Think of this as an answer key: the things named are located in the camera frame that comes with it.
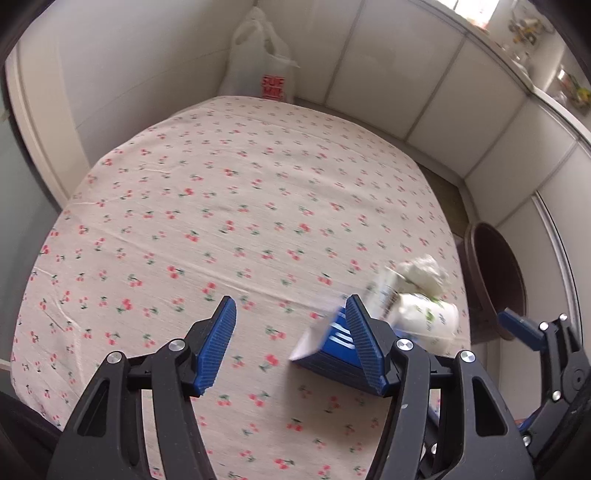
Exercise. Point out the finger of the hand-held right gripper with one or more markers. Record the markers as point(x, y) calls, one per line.
point(554, 429)
point(519, 325)

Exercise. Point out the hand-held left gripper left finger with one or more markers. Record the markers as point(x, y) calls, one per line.
point(216, 344)

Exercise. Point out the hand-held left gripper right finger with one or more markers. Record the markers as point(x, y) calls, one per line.
point(364, 344)

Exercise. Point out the dark blue carton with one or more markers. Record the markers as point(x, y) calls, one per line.
point(334, 355)

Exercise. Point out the brown trash bin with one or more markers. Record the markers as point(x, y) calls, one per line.
point(498, 272)

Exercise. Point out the white printed packet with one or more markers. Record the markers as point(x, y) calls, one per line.
point(385, 293)

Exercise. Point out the white paper cup green print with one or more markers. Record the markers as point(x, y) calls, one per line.
point(429, 321)

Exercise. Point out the crumpled white tissue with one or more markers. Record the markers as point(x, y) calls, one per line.
point(427, 272)

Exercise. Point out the cherry print tablecloth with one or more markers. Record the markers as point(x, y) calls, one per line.
point(231, 207)

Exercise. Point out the white plastic shopping bag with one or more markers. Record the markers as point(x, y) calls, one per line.
point(258, 55)

